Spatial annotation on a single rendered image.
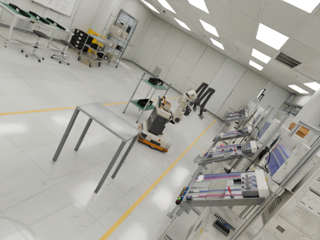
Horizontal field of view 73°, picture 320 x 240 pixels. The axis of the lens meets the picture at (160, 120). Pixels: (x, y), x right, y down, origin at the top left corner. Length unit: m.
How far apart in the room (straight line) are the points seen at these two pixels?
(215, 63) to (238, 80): 1.54
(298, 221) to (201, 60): 10.93
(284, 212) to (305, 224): 0.17
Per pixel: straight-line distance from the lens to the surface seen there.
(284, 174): 2.00
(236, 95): 12.14
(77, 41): 8.95
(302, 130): 3.77
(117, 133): 2.41
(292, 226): 2.20
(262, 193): 2.09
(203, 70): 12.36
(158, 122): 4.21
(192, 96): 4.31
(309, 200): 2.12
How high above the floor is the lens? 1.84
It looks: 17 degrees down
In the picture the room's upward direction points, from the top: 31 degrees clockwise
